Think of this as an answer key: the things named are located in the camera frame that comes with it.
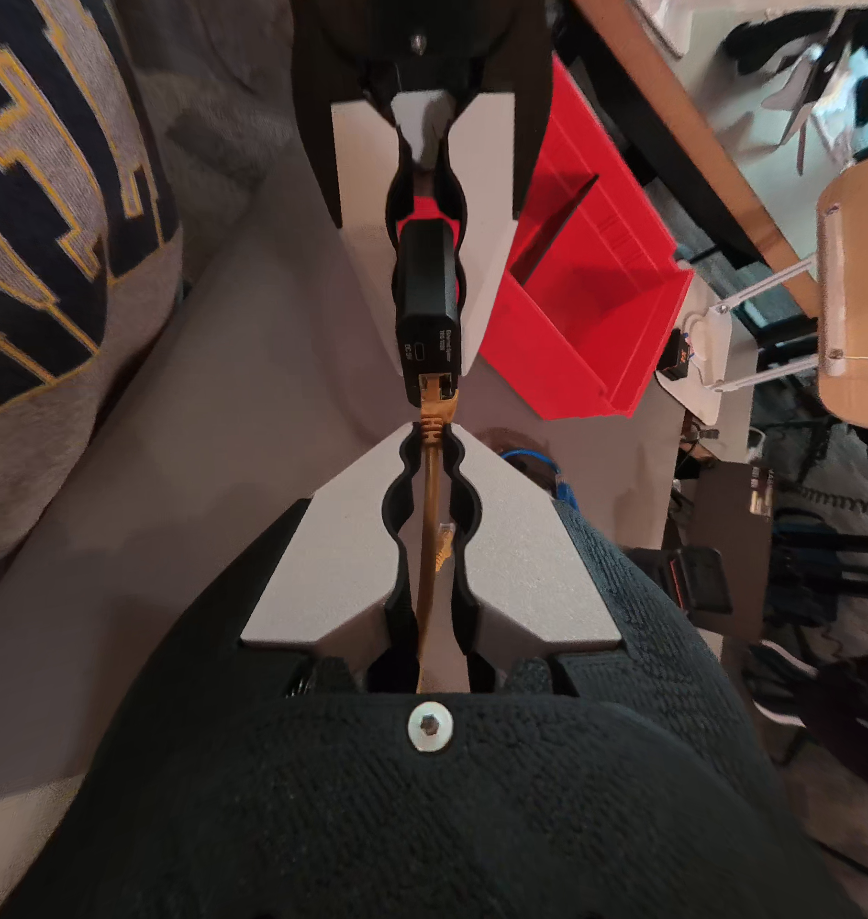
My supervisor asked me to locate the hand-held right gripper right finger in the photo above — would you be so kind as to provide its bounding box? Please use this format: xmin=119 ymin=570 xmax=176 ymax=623
xmin=445 ymin=424 xmax=623 ymax=656

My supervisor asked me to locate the black red bin divider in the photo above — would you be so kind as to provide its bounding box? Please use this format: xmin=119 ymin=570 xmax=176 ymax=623
xmin=509 ymin=172 xmax=600 ymax=284

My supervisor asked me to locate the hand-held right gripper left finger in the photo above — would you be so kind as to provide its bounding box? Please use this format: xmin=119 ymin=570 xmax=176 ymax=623
xmin=240 ymin=422 xmax=418 ymax=656

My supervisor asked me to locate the grey navy printed sweatshirt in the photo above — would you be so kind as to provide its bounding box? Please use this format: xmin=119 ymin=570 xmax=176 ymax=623
xmin=0 ymin=0 xmax=302 ymax=572

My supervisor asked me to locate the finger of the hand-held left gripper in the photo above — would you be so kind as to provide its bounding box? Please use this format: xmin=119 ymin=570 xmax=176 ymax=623
xmin=331 ymin=95 xmax=415 ymax=376
xmin=443 ymin=92 xmax=519 ymax=379

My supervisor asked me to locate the small black box orange label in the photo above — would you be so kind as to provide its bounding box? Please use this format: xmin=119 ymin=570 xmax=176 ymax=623
xmin=655 ymin=329 xmax=695 ymax=383

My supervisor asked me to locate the red plastic bin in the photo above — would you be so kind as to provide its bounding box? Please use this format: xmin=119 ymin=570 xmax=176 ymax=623
xmin=477 ymin=54 xmax=695 ymax=422

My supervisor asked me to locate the wooden panel with black label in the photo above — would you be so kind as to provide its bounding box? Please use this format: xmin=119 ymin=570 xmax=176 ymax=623
xmin=816 ymin=149 xmax=868 ymax=432

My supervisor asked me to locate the orange ethernet cable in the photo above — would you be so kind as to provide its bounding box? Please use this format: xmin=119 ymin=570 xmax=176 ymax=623
xmin=414 ymin=373 xmax=458 ymax=694

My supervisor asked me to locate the black ethernet adapter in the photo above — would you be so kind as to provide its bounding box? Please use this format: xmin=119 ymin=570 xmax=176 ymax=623
xmin=394 ymin=219 xmax=465 ymax=409

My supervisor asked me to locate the blue ethernet cable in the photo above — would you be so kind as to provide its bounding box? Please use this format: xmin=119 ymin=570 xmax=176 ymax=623
xmin=501 ymin=447 xmax=580 ymax=512

